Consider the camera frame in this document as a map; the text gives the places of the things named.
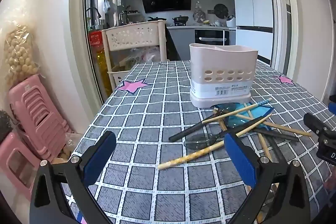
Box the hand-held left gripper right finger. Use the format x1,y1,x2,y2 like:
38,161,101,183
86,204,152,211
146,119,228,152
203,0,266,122
223,131,311,224

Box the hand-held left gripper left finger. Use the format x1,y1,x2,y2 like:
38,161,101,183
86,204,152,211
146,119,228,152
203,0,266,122
29,131,117,224

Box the black chopstick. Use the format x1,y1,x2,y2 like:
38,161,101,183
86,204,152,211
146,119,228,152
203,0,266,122
252,127,300,142
264,133,286,167

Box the translucent grey spoon black handle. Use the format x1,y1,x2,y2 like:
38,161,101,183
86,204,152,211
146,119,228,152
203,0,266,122
184,119,265,150
168,103,237,142

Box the blue patterned wooden chopstick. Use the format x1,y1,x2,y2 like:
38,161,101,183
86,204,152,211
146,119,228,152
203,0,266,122
203,98,273,124

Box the yellow dotted wooden chopstick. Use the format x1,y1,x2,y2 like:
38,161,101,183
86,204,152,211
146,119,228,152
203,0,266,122
158,141,226,170

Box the beige plastic utensil holder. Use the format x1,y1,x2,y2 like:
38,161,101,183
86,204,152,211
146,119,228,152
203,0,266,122
189,43,259,108

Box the grey checked star tablecloth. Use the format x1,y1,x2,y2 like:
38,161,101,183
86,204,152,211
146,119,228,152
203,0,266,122
60,60,336,224

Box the stack of pink plastic stools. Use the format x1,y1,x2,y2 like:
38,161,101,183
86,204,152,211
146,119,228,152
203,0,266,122
8,74,71,159

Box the pink plastic stool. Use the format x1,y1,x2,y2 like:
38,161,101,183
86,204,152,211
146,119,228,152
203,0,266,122
0,132,40,193

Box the yellow oil bottle red label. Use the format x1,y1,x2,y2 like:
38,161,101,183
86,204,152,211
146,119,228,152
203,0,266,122
88,30,113,98

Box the plastic bags of vegetables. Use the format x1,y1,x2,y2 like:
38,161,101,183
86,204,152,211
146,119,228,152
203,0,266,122
123,47,160,69

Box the beige plastic storage cart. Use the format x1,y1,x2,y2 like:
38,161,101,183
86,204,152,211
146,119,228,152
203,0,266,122
101,20,168,90

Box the clear bag of pale beans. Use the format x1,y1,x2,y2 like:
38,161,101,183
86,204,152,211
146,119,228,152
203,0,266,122
3,25,40,88

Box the white refrigerator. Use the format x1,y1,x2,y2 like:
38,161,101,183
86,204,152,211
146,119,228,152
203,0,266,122
231,0,275,60

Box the condiment rack with bottles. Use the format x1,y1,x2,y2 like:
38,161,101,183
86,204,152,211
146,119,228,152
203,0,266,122
119,11,143,26

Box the round steel steamer rack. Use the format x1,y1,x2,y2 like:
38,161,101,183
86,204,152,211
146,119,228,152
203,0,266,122
193,10,206,24

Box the black kitchen faucet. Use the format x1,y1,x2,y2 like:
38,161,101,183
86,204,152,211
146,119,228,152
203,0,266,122
86,7,103,28

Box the round black hanging pan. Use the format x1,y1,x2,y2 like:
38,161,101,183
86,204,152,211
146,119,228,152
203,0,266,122
213,4,229,18

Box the black cooking pot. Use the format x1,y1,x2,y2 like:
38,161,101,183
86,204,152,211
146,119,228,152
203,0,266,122
172,15,189,24

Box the white sliding door frame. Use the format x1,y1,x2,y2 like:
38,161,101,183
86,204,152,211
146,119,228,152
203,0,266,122
70,0,297,106

